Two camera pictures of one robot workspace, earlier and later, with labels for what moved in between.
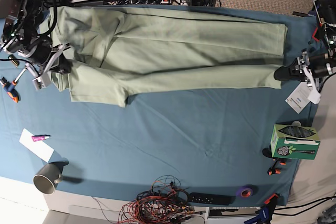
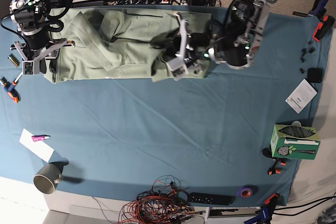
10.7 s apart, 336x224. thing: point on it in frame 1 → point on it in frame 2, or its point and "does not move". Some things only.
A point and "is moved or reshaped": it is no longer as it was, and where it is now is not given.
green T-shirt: x=113 y=51 is moved or reshaped
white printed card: x=298 y=99 does not move
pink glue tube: x=38 y=138 does not move
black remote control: x=211 y=199 does not move
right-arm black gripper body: x=64 y=66 → x=53 y=65
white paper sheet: x=39 y=147 does not move
